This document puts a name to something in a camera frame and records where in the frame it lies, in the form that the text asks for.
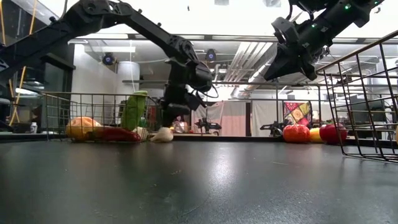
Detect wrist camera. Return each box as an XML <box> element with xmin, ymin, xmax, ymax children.
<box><xmin>272</xmin><ymin>17</ymin><xmax>300</xmax><ymax>44</ymax></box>
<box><xmin>190</xmin><ymin>61</ymin><xmax>215</xmax><ymax>93</ymax></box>

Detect red long pepper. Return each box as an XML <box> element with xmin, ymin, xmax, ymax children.
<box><xmin>88</xmin><ymin>126</ymin><xmax>142</xmax><ymax>143</ymax></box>

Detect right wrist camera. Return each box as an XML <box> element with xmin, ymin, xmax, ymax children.
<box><xmin>272</xmin><ymin>17</ymin><xmax>300</xmax><ymax>44</ymax></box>

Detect person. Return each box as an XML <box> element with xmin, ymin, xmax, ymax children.
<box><xmin>174</xmin><ymin>119</ymin><xmax>190</xmax><ymax>134</ymax></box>

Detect yellow lemon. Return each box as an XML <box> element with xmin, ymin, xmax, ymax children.
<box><xmin>309</xmin><ymin>127</ymin><xmax>324</xmax><ymax>144</ymax></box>

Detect orange oval produce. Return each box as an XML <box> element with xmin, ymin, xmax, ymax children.
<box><xmin>65</xmin><ymin>116</ymin><xmax>103</xmax><ymax>141</ymax></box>

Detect white round column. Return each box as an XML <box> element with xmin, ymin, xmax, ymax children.
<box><xmin>117</xmin><ymin>61</ymin><xmax>141</xmax><ymax>94</ymax></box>

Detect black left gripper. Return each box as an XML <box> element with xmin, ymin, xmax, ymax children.
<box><xmin>161</xmin><ymin>60</ymin><xmax>206</xmax><ymax>128</ymax></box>

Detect silver ceiling ducts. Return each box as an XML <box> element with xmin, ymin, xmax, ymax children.
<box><xmin>223</xmin><ymin>42</ymin><xmax>280</xmax><ymax>93</ymax></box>

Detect pink hanging cloth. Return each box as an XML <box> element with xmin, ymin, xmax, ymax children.
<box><xmin>221</xmin><ymin>101</ymin><xmax>247</xmax><ymax>137</ymax></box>

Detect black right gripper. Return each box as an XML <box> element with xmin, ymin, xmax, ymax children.
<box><xmin>263</xmin><ymin>42</ymin><xmax>323</xmax><ymax>81</ymax></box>

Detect metal pipe rack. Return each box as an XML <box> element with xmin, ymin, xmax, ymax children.
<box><xmin>122</xmin><ymin>80</ymin><xmax>323</xmax><ymax>138</ymax></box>

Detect red fruit with green top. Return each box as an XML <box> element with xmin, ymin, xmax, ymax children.
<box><xmin>319</xmin><ymin>123</ymin><xmax>348</xmax><ymax>145</ymax></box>

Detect yellow rope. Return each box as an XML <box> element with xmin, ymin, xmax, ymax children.
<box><xmin>0</xmin><ymin>0</ymin><xmax>38</xmax><ymax>125</ymax></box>

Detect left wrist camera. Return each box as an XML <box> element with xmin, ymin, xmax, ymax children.
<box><xmin>190</xmin><ymin>61</ymin><xmax>215</xmax><ymax>93</ymax></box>

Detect white hanging cloth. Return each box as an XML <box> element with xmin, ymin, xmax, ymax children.
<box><xmin>251</xmin><ymin>100</ymin><xmax>284</xmax><ymax>138</ymax></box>
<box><xmin>191</xmin><ymin>100</ymin><xmax>224</xmax><ymax>131</ymax></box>

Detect gold wire basket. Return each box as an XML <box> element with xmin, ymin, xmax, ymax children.
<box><xmin>42</xmin><ymin>91</ymin><xmax>160</xmax><ymax>144</ymax></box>
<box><xmin>315</xmin><ymin>29</ymin><xmax>398</xmax><ymax>163</ymax></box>

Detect orange tomato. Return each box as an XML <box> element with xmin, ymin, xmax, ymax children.
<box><xmin>282</xmin><ymin>124</ymin><xmax>311</xmax><ymax>144</ymax></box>

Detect colourful patchwork quilt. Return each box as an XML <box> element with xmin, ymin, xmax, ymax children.
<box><xmin>282</xmin><ymin>101</ymin><xmax>312</xmax><ymax>127</ymax></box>

